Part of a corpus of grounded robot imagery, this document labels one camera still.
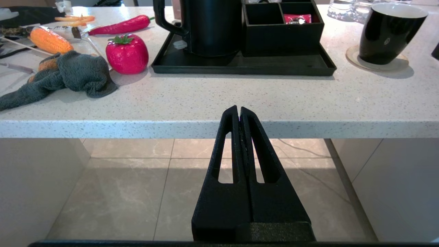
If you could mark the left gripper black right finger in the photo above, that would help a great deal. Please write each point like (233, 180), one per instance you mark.
(277, 209)

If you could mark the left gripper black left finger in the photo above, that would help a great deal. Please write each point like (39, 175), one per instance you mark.
(223, 209)

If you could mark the black electric kettle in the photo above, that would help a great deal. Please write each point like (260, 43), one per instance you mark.
(212, 27)

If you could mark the black rectangular serving tray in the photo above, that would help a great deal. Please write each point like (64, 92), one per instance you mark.
(240, 67)

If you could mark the clear glass coaster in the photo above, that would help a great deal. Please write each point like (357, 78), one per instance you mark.
(356, 61)

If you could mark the black compartment organizer box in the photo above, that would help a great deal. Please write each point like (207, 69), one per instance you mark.
(281, 37)

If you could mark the red toy tomato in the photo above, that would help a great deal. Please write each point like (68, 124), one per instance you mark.
(127, 56)

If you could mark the grey plush toy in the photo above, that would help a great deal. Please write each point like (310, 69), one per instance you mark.
(79, 72)

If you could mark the black cup white inside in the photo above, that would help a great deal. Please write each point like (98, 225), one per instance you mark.
(387, 37)

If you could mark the red toy chili pepper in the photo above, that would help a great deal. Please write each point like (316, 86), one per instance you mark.
(120, 25)

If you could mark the orange toy food piece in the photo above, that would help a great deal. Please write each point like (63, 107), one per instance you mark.
(46, 64)

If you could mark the yellow toy fries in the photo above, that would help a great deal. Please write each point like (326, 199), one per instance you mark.
(77, 20)

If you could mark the yellow toy corn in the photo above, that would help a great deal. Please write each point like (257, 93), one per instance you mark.
(49, 40)

